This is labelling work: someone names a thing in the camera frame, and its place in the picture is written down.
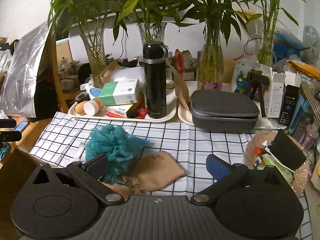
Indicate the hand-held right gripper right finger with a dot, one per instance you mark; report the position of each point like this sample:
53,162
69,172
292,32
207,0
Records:
217,167

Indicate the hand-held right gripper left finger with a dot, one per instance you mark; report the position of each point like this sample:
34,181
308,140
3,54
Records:
96,166

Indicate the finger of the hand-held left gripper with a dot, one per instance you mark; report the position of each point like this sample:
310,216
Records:
7,123
11,136

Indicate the teal mesh bath pouf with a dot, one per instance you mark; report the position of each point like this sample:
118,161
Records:
112,145

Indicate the smartphone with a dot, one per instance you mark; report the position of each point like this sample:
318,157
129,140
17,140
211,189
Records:
21,126

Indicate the teal dark bundle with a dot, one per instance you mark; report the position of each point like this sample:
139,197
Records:
3,151

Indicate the checked tablecloth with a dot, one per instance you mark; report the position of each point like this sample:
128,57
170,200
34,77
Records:
200,142

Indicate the woven basket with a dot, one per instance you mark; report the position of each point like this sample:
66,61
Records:
252,150

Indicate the silver foil sheet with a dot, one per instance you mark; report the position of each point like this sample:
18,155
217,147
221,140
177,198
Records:
25,80

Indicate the green packet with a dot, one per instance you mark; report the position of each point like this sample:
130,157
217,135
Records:
273,166

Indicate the grey hard case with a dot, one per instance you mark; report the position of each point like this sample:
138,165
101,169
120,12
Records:
225,110

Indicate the white plastic jar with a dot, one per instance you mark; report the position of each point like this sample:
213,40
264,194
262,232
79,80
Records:
91,108

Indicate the tan egg-shaped case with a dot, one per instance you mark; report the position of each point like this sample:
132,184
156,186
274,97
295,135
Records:
80,108

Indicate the red white flat box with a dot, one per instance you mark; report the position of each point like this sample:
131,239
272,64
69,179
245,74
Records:
120,110

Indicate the wooden shelf unit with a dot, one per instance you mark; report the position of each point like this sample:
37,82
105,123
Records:
58,80

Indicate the small black red item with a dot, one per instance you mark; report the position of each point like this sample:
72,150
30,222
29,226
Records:
138,113

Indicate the black tape roll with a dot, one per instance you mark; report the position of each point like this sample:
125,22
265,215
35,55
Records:
81,97

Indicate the black foam block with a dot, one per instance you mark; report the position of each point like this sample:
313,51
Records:
287,150

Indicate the white spray bottle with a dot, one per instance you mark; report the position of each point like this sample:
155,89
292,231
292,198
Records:
93,92

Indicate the green white tissue box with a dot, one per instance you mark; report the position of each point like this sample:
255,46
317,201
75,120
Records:
120,92

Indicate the brown paper bag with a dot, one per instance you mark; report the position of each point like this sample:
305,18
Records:
107,76
181,87

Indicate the white carton box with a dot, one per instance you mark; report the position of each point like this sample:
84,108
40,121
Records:
275,97

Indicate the black round object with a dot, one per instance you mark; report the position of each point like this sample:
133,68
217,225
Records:
84,72

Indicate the black mini tripod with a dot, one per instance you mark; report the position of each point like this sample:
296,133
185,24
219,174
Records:
257,82

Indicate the black carton box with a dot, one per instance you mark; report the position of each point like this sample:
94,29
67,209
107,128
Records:
290,107

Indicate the colourful plastic bag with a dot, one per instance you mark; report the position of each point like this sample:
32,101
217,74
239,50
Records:
243,76

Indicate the white bowl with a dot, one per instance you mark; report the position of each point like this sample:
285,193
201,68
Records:
170,84

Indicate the white plastic package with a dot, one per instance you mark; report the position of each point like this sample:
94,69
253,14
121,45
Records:
127,73

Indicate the pink bottle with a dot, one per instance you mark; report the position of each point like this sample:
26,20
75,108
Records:
311,136

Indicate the black thermos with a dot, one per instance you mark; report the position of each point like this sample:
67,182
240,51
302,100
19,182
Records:
155,85

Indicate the blue carton box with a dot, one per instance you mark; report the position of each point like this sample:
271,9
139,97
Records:
303,115

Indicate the glass vase with bamboo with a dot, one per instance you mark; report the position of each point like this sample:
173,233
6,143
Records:
266,50
92,55
210,62
152,33

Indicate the red snack packet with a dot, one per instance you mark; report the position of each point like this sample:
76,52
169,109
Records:
178,60

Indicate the yellow cloth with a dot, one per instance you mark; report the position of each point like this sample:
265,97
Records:
306,70

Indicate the blue plastic bag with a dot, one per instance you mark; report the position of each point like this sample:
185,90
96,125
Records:
285,45

